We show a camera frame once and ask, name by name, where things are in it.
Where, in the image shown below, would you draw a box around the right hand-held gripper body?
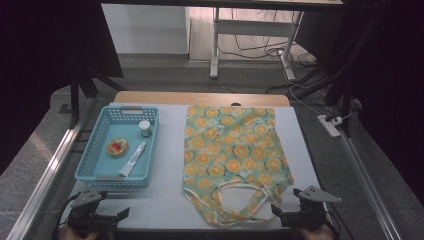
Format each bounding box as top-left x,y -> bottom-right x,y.
281,185 -> 343,233

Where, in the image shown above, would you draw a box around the black curtain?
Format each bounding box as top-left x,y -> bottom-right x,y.
0,0 -> 125,176
341,0 -> 424,208

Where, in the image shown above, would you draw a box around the white table mat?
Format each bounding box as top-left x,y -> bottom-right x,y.
61,103 -> 334,231

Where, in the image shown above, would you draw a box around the yellow floral fabric garment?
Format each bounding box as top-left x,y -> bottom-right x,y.
182,104 -> 295,228

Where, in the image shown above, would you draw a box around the small jar with white lid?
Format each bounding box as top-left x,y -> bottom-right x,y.
138,120 -> 152,138

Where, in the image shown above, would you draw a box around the aluminium rail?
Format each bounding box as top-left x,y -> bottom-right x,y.
6,98 -> 96,240
336,131 -> 405,240

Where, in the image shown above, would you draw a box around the person's left hand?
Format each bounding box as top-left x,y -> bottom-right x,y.
57,222 -> 101,240

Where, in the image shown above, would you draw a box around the left hand-held gripper cable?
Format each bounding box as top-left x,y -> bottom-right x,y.
52,192 -> 83,240

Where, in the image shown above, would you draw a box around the hand-held gripper cable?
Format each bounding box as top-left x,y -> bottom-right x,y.
328,211 -> 348,240
52,192 -> 83,240

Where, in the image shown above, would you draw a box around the right hand-held gripper cable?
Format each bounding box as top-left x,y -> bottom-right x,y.
328,211 -> 348,240

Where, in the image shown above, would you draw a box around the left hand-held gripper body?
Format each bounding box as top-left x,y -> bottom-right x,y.
65,189 -> 118,234

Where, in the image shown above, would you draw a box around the person's right hand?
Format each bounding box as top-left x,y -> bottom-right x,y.
297,223 -> 335,240

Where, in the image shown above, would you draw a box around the white power cable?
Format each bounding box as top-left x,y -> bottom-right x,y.
283,64 -> 353,122

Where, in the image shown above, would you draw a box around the black stand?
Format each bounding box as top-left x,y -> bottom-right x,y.
68,64 -> 127,129
293,13 -> 381,138

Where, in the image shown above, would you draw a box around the white desk frame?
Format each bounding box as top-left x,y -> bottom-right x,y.
209,5 -> 305,81

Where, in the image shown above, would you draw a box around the blue plastic basket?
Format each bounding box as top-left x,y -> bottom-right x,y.
74,105 -> 160,188

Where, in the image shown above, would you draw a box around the black floor cables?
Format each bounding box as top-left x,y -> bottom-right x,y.
218,9 -> 318,68

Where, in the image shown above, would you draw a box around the round tin with red label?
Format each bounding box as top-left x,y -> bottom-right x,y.
106,137 -> 130,158

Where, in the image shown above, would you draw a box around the white power strip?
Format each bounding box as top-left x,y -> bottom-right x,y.
317,114 -> 343,139

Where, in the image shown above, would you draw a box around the white ointment tube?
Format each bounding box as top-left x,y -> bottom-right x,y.
118,141 -> 147,178

